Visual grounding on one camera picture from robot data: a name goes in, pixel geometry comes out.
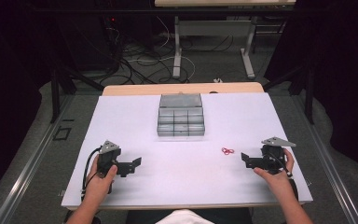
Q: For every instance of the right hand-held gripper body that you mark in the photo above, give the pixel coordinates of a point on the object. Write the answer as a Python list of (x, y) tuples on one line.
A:
[(273, 155)]

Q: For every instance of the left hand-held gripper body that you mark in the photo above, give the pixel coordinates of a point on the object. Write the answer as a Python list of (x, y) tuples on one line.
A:
[(107, 157)]

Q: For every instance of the person's right hand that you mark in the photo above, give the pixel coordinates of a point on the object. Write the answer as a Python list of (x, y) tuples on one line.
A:
[(276, 179)]

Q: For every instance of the person's left hand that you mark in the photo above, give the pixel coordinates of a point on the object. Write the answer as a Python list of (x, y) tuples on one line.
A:
[(99, 183)]

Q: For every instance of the red rubber bands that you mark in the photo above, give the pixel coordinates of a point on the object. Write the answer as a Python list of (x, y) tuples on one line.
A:
[(227, 151)]

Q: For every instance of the white table mat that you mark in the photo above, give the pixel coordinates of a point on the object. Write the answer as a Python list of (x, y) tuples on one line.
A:
[(183, 168)]

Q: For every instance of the clear plastic compartment box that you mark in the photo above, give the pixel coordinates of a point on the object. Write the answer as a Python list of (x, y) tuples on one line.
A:
[(181, 116)]

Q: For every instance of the black metal stand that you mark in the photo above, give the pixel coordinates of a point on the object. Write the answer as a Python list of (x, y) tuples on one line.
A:
[(307, 93), (59, 90)]

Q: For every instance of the person's white shirt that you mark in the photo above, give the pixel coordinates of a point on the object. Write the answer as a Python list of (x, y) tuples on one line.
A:
[(185, 217)]

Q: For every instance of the wooden table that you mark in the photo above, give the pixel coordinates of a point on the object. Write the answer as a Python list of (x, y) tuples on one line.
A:
[(167, 89)]

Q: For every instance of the dark curtain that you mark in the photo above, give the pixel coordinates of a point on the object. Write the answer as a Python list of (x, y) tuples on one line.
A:
[(9, 77), (345, 71)]

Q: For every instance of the power strip with red light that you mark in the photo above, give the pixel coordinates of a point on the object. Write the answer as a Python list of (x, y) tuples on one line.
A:
[(112, 23)]

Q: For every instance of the desk with white legs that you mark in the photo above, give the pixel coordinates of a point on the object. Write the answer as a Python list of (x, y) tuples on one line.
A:
[(213, 28)]

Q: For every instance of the aluminium floor rail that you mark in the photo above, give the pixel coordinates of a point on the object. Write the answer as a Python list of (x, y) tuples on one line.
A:
[(28, 174), (332, 174)]

